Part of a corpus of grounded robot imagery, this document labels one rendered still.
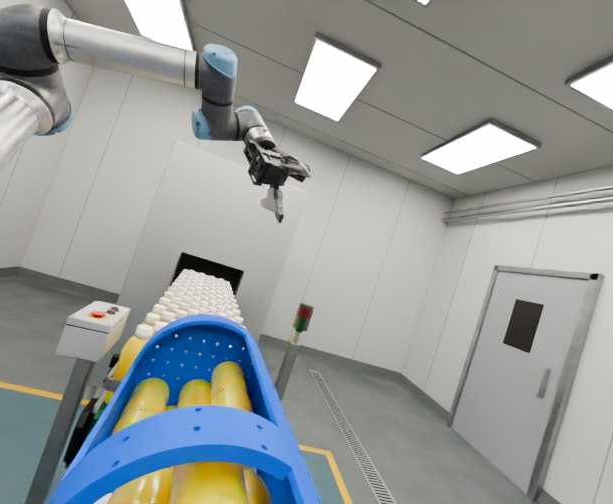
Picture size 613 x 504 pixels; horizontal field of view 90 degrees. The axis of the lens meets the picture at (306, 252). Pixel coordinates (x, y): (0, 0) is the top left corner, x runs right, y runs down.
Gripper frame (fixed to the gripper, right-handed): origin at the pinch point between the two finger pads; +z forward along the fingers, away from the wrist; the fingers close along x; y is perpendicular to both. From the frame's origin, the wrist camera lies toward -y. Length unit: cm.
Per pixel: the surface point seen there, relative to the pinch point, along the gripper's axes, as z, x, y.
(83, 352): 5, -54, 39
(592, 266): 18, -15, -369
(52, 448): 20, -81, 45
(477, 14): -138, 70, -177
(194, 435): 41, 6, 34
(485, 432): 114, -201, -336
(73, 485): 41, 0, 43
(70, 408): 13, -73, 41
